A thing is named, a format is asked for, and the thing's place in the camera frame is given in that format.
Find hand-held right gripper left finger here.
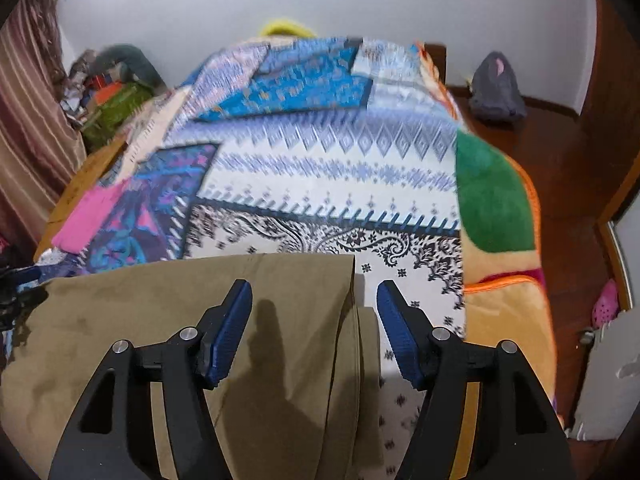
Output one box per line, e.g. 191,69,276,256
48,279,254,480

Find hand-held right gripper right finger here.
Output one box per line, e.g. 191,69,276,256
376,280,581,480

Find olive brown pants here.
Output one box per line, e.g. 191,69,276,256
0,254,383,480

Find orange green fleece blanket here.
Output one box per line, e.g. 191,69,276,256
415,42,558,480

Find blue white patterned bedsheet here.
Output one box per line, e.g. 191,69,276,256
35,36,468,480

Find pink slipper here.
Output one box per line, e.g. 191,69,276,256
591,280,621,327

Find grey plush toy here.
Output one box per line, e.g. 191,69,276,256
468,51,528,122

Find pile of colourful clothes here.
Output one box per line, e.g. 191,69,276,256
60,44,163,153

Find striped brown curtain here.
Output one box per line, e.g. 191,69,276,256
0,0,86,256

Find yellow pillow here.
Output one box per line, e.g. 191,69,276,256
259,19,317,38

